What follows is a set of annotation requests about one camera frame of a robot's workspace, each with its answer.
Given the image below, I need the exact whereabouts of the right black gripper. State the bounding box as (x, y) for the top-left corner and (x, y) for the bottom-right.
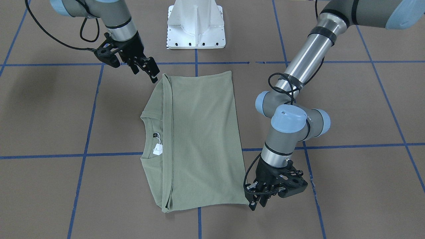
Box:
(94, 32), (160, 83)

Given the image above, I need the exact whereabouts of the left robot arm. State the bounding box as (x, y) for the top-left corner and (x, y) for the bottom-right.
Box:
(248, 0), (424, 210)

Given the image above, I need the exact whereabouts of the white paper garment tag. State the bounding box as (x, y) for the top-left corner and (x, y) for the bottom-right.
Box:
(153, 132), (163, 155)

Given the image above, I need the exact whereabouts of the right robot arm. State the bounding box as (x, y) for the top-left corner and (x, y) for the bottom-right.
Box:
(50, 0), (159, 83)

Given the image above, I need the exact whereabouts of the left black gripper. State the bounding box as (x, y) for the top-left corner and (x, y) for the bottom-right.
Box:
(244, 156), (308, 211)

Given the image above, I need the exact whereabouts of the olive green t-shirt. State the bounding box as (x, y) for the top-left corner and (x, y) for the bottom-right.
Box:
(140, 71), (248, 213)

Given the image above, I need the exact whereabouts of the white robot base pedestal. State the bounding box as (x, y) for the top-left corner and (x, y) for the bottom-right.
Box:
(166, 0), (226, 49)

